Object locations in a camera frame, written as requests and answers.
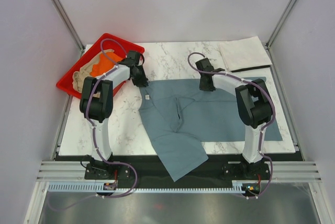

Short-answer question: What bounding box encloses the grey-blue t-shirt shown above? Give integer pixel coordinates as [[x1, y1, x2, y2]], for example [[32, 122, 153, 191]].
[[139, 79, 280, 181]]

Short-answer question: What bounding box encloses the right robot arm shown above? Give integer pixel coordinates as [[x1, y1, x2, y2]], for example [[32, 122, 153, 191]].
[[196, 57, 275, 181]]

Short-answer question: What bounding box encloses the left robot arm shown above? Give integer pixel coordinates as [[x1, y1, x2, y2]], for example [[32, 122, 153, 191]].
[[80, 51, 148, 180]]

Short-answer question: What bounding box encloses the orange t-shirt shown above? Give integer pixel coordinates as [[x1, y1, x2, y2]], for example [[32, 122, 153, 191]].
[[90, 52, 122, 77]]

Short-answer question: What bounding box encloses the white folded mat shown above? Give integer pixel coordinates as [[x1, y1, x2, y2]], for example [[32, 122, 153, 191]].
[[218, 36, 272, 72]]

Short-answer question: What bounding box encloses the beige t-shirt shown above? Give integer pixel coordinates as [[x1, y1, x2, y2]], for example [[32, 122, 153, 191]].
[[72, 49, 114, 93]]

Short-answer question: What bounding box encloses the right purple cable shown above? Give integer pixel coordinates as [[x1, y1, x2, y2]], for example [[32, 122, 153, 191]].
[[187, 52, 277, 201]]

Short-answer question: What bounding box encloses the purple cable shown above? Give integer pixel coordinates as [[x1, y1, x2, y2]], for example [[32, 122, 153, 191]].
[[187, 52, 277, 201], [87, 38, 146, 167]]

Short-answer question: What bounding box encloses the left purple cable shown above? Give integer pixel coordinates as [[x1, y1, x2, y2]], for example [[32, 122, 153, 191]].
[[87, 38, 146, 167]]

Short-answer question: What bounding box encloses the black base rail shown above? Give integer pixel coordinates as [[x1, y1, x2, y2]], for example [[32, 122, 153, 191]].
[[84, 152, 270, 189]]

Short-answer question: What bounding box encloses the white slotted cable duct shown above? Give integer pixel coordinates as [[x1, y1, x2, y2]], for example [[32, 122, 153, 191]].
[[47, 181, 270, 193]]

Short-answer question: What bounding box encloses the left aluminium frame post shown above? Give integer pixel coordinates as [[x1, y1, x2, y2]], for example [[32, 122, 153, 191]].
[[51, 0, 85, 53]]

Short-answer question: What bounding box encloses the aluminium frame post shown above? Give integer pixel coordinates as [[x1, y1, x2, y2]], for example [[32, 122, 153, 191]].
[[264, 0, 315, 49], [51, 0, 85, 53]]

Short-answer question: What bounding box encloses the right aluminium frame post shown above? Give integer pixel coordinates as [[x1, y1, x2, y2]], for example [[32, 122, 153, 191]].
[[264, 0, 315, 49]]

